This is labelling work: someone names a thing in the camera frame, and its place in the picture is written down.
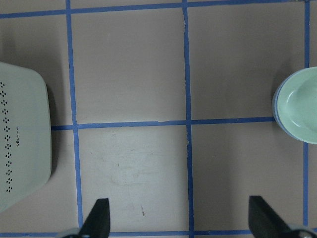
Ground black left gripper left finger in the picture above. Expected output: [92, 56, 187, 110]
[77, 198, 110, 238]

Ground blue bowl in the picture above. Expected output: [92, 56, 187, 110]
[271, 73, 296, 139]

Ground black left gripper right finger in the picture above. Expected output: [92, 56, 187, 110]
[249, 195, 295, 238]

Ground silver toaster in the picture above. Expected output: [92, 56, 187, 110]
[0, 62, 52, 212]

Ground green bowl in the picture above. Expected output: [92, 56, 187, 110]
[277, 67, 317, 144]

